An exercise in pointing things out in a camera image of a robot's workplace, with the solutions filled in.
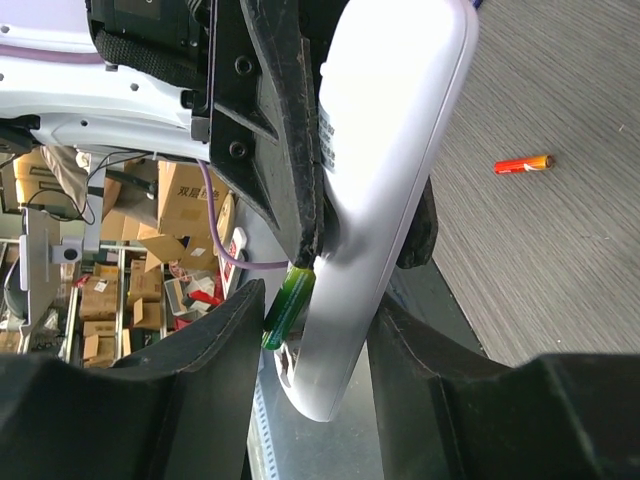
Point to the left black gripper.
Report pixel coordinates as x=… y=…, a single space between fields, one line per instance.
x=160 y=53

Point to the red battery near front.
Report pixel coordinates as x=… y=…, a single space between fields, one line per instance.
x=524 y=165

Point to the white remote control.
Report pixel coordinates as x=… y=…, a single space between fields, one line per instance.
x=393 y=74

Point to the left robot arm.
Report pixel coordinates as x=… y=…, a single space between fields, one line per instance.
x=53 y=79

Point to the green battery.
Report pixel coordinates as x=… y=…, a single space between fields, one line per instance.
x=291 y=298

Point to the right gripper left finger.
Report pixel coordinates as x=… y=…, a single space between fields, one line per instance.
x=178 y=409

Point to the slotted cable duct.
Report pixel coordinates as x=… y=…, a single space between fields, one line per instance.
x=260 y=447

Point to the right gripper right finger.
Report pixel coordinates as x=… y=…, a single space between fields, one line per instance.
x=446 y=412

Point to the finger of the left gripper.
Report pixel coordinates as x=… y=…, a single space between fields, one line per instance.
x=421 y=238
x=264 y=139

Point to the cardboard boxes in background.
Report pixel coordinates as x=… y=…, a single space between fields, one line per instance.
x=178 y=279

